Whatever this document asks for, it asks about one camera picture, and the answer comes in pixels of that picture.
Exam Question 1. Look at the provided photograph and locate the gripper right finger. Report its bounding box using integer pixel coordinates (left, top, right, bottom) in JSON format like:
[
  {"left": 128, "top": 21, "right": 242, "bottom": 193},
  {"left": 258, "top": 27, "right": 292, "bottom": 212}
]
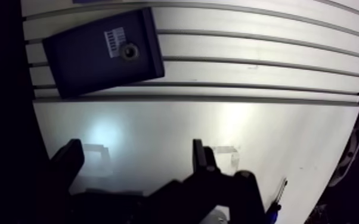
[{"left": 141, "top": 138, "right": 268, "bottom": 224}]

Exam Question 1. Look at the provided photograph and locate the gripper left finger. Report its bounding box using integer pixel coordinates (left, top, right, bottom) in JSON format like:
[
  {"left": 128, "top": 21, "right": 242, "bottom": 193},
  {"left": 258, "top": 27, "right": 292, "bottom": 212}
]
[{"left": 40, "top": 138, "right": 85, "bottom": 224}]

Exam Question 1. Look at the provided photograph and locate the dark blue-grey tray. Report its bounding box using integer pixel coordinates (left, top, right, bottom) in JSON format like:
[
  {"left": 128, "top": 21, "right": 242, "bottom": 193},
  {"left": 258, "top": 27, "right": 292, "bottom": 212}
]
[{"left": 42, "top": 7, "right": 166, "bottom": 99}]

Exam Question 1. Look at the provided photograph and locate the pale holed strip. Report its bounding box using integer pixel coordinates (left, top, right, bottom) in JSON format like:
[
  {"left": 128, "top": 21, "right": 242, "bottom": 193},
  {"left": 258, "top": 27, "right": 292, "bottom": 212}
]
[{"left": 327, "top": 104, "right": 359, "bottom": 188}]

